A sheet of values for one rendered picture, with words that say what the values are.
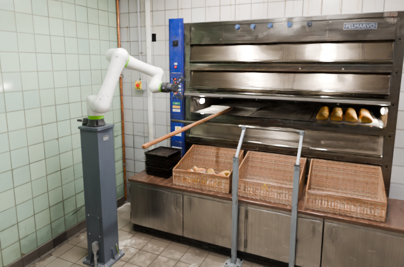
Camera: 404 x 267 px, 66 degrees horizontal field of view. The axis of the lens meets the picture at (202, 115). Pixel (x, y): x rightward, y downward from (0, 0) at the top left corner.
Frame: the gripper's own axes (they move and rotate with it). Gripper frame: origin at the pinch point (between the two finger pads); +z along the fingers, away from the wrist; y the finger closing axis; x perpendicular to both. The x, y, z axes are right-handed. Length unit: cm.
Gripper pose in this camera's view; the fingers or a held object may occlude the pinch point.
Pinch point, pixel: (189, 88)
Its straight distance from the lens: 265.2
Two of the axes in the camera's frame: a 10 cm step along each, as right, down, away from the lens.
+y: 0.0, 9.9, 1.7
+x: -4.1, 1.5, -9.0
